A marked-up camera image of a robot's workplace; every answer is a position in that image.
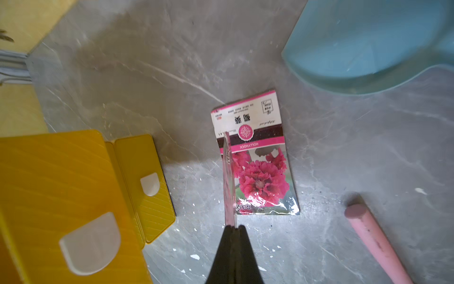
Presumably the yellow drawer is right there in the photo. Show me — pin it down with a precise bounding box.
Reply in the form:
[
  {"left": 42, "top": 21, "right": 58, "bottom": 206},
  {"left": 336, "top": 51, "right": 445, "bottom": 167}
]
[{"left": 105, "top": 134, "right": 176, "bottom": 248}]

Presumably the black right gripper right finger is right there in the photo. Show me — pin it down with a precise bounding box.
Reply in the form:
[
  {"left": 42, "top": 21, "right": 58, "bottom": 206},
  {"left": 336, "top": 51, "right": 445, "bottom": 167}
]
[{"left": 234, "top": 226, "right": 264, "bottom": 284}]

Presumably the aluminium corner frame post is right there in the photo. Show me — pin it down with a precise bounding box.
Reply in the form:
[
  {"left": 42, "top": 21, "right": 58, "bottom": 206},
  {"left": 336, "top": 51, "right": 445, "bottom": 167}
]
[{"left": 1, "top": 50, "right": 32, "bottom": 85}]

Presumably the pink hollyhock seed bag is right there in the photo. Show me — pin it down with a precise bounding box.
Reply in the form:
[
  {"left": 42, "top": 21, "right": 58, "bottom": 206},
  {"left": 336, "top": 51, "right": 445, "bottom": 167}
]
[
  {"left": 211, "top": 89, "right": 300, "bottom": 215},
  {"left": 222, "top": 131, "right": 237, "bottom": 227}
]

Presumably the light blue plastic dustpan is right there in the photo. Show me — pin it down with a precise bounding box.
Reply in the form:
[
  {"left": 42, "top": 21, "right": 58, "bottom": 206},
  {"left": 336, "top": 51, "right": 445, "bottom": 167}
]
[{"left": 282, "top": 1, "right": 454, "bottom": 95}]

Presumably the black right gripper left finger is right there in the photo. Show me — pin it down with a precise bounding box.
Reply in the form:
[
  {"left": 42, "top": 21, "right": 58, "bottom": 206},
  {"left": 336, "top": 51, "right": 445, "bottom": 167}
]
[{"left": 206, "top": 226, "right": 235, "bottom": 284}]

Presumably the yellow plastic drawer cabinet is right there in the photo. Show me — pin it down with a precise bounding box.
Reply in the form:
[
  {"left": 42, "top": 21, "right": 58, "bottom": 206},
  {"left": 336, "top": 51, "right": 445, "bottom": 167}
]
[{"left": 0, "top": 129, "right": 153, "bottom": 284}]

